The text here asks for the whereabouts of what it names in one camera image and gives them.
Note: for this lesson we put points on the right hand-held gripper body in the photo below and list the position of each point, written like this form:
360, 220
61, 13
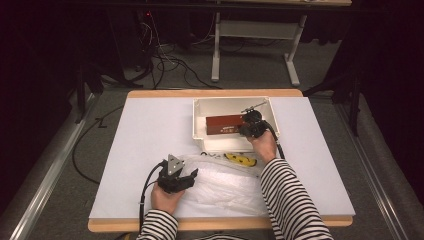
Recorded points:
255, 126

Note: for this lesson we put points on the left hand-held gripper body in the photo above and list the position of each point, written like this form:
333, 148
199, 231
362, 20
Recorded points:
171, 181

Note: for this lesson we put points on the brown rectangular box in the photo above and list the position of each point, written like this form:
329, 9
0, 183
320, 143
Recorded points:
223, 125

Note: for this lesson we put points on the clear plastic bag yellow face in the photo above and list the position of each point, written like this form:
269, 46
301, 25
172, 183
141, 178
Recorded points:
220, 190

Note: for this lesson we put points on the white plastic bin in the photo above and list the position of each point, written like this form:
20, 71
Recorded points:
216, 108

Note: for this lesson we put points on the person's left hand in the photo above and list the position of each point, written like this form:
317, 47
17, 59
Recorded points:
165, 201

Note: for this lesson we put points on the person's right hand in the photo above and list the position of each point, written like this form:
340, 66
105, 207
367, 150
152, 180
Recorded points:
265, 146

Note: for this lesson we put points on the wooden table with white top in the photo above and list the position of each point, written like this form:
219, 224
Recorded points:
150, 133

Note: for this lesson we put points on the black metal stand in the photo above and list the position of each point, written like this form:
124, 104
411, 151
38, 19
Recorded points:
80, 93
354, 100

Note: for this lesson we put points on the white metal desk frame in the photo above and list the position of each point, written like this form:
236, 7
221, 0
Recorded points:
256, 30

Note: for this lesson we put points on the metal floor rail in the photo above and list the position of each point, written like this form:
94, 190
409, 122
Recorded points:
366, 166
50, 176

